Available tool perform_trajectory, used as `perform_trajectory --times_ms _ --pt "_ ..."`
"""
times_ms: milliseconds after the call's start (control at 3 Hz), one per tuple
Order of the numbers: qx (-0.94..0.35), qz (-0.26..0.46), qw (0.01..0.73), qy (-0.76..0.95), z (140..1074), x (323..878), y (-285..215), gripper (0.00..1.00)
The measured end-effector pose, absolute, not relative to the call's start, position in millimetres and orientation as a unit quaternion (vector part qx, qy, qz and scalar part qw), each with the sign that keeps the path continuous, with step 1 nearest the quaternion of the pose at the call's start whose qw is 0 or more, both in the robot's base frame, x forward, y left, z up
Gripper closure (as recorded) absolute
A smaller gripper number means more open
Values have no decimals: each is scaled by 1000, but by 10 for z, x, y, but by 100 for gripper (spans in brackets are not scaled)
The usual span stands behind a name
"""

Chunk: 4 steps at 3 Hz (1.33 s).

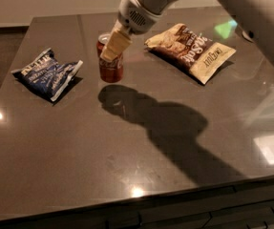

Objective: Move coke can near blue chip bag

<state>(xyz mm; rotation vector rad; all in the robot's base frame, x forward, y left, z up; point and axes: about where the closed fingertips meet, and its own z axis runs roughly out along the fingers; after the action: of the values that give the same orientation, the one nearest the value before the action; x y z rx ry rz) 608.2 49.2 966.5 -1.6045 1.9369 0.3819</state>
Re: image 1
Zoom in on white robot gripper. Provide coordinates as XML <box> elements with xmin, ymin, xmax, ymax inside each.
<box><xmin>100</xmin><ymin>0</ymin><xmax>161</xmax><ymax>62</ymax></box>

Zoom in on red coke can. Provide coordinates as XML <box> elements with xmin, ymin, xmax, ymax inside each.
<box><xmin>96</xmin><ymin>32</ymin><xmax>123</xmax><ymax>83</ymax></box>

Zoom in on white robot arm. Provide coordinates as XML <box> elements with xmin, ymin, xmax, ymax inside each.
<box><xmin>101</xmin><ymin>0</ymin><xmax>274</xmax><ymax>67</ymax></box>

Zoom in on brown and cream chip bag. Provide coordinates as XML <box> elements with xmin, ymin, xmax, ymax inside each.
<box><xmin>145</xmin><ymin>23</ymin><xmax>236</xmax><ymax>85</ymax></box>

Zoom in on blue chip bag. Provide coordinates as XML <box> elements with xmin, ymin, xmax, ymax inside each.
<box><xmin>11</xmin><ymin>48</ymin><xmax>83</xmax><ymax>102</ymax></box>

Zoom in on dark cabinet drawers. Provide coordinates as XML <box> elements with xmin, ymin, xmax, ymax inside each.
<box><xmin>0</xmin><ymin>177</ymin><xmax>274</xmax><ymax>229</ymax></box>

